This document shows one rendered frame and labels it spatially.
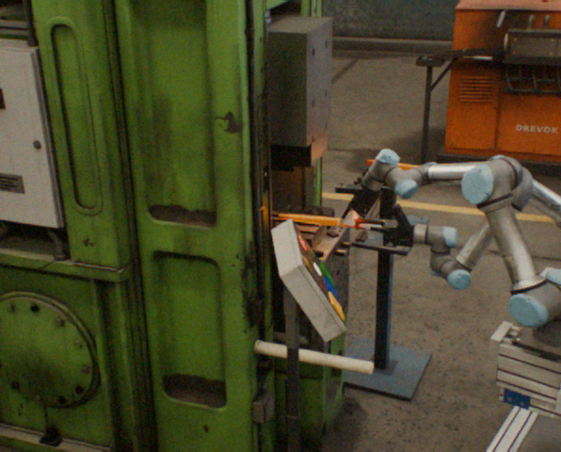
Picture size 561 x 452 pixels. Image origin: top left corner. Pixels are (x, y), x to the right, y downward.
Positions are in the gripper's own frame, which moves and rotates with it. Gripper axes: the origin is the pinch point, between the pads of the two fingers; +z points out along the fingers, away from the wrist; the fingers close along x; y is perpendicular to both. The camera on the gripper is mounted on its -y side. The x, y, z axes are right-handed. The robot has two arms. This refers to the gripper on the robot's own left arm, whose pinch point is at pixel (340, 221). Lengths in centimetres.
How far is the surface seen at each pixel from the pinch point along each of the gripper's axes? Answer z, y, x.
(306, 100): -42, -32, -17
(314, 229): 6.3, -6.5, -5.2
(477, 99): 35, 32, 352
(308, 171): 3.1, -23.2, 26.5
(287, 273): -17, -3, -75
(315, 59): -52, -38, -7
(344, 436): 86, 52, -3
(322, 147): -21.8, -21.0, 1.3
